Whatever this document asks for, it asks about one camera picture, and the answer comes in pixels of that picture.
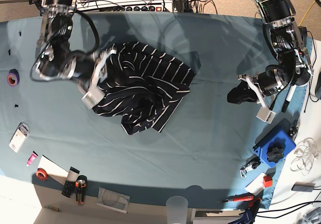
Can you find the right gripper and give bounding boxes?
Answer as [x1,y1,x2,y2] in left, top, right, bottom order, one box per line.
[71,48,117,108]

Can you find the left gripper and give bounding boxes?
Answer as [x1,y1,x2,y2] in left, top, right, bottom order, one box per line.
[237,69,285,123]

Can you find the navy white striped t-shirt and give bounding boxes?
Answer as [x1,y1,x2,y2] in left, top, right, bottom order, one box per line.
[93,42,196,135]

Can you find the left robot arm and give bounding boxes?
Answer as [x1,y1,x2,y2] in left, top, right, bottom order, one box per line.
[237,0,313,124]

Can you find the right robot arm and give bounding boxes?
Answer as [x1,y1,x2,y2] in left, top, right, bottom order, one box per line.
[30,0,117,109]

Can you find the white black marker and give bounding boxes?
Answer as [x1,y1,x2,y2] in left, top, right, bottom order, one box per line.
[281,85,296,113]

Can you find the blue box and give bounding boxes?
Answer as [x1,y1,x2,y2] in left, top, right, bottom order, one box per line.
[253,119,296,168]

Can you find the orange black clamp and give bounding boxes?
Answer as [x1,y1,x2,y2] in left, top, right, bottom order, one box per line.
[298,26,307,46]

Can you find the purple tape roll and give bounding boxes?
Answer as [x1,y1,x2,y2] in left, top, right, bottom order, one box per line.
[7,69,20,87]

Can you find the black star knob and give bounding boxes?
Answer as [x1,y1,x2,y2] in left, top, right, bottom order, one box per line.
[267,147,284,163]

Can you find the metal carabiner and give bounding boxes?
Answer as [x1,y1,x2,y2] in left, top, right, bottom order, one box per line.
[240,157,261,178]

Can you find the teal table cloth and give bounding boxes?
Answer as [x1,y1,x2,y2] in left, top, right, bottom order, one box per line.
[0,11,313,211]

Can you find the plastic blister pack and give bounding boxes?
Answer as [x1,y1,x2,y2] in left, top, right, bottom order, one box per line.
[9,122,30,153]

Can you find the pink tube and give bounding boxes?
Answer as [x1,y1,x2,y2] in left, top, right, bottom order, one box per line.
[27,151,38,167]

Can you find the black remote control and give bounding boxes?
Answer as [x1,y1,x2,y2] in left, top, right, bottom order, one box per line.
[62,167,80,198]

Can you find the white paper sheet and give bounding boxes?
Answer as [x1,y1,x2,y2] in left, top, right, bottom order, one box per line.
[38,155,68,178]

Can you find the orange black pliers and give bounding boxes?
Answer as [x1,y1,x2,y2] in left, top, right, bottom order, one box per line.
[75,175,87,205]

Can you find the power strip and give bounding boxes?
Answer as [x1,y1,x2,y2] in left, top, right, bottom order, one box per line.
[116,4,174,12]

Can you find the orange tape roll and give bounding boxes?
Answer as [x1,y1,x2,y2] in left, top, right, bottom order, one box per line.
[36,168,49,181]

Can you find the red cube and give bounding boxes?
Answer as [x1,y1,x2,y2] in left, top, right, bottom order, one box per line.
[263,175,273,188]

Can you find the white card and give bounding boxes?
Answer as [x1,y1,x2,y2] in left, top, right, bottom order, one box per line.
[245,173,266,196]

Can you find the red screwdriver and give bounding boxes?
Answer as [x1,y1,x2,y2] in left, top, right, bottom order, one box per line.
[219,195,254,203]

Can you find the grey adapter box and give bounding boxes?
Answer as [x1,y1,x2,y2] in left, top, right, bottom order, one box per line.
[291,183,314,192]

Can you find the blue clamp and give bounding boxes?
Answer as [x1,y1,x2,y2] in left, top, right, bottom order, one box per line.
[229,197,262,224]

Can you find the frosted plastic cup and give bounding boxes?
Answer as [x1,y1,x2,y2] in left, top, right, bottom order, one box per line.
[166,196,188,224]

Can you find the white cable bundle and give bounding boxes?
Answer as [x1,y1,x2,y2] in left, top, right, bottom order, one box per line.
[290,138,319,176]

